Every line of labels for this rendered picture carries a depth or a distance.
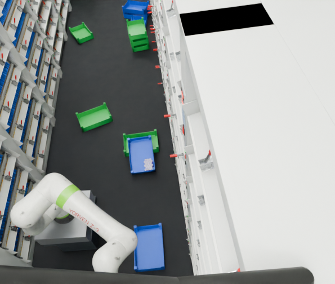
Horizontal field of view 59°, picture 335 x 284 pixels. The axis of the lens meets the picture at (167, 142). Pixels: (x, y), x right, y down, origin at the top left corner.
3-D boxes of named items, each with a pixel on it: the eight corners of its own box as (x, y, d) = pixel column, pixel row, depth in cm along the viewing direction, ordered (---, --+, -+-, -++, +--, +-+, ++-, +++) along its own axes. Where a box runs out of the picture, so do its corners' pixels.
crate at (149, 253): (165, 269, 203) (164, 266, 196) (135, 272, 203) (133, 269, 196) (162, 226, 221) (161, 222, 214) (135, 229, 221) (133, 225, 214)
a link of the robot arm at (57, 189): (37, 194, 144) (29, 183, 133) (57, 174, 150) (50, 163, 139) (65, 216, 139) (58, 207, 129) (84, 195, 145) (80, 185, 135)
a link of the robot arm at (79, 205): (61, 215, 135) (65, 198, 129) (79, 203, 144) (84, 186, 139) (123, 265, 126) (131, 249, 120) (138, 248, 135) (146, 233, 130)
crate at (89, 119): (83, 132, 281) (80, 127, 274) (77, 118, 292) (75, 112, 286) (113, 120, 287) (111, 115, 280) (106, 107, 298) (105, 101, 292)
